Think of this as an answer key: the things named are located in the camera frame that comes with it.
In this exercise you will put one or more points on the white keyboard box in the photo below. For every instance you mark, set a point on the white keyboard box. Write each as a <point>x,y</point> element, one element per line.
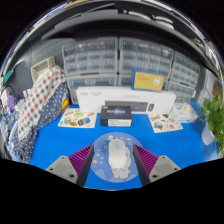
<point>90,100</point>

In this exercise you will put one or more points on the white computer mouse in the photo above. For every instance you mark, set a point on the white computer mouse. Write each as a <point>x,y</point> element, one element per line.
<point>117,153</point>

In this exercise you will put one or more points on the round blue cartoon mouse pad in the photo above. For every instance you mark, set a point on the round blue cartoon mouse pad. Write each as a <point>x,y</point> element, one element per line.
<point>100,156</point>

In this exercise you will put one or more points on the small yellow object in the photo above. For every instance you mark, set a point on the small yellow object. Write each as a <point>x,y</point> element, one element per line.
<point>65,104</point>

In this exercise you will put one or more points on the grey pegboard panel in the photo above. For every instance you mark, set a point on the grey pegboard panel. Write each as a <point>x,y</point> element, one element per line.
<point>33,53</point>

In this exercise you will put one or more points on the cartoon sticker sheet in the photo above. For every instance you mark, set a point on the cartoon sticker sheet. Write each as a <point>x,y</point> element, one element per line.
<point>165,123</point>

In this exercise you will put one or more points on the grey tall drawer cabinet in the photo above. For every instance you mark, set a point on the grey tall drawer cabinet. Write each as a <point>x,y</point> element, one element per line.
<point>185,73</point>

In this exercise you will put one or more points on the green potted plant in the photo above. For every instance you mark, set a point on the green potted plant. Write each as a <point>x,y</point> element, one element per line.
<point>213,113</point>

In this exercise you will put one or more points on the teal tool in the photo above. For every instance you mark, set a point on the teal tool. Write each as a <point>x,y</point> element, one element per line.
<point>8,76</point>

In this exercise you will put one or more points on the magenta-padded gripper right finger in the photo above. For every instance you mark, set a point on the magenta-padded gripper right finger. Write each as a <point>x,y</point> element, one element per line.
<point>146,161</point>

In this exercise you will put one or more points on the navy polka dot cloth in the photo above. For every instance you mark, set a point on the navy polka dot cloth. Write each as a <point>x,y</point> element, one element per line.
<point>46,123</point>

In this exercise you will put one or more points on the white woven basket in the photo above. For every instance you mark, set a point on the white woven basket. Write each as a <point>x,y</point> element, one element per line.
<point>43,66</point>

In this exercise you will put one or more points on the yellow and blue box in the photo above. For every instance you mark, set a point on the yellow and blue box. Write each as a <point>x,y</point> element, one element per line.
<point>148,81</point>

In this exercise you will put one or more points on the small black box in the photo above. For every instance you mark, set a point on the small black box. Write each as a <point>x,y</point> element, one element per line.
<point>115,115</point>

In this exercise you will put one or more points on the grey overhead shelf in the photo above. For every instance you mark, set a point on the grey overhead shelf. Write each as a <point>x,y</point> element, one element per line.
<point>100,21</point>

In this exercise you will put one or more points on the food sticker sheet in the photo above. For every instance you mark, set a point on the food sticker sheet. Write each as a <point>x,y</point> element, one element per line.
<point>76,118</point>

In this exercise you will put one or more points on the white tissue pack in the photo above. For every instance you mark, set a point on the white tissue pack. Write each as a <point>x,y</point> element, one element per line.
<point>183,111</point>

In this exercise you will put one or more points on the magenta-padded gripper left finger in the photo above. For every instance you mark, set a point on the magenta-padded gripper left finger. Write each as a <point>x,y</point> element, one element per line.
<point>80,161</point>

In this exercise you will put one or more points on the small purple object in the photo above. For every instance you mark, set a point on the small purple object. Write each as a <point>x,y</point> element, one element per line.
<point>11,103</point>

